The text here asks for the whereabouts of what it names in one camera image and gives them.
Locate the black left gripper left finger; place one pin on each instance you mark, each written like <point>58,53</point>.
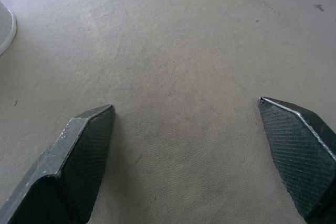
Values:
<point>65,171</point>

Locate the white plate edge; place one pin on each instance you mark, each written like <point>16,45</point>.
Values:
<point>5,28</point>

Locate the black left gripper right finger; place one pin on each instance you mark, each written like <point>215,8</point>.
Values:
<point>302,161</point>

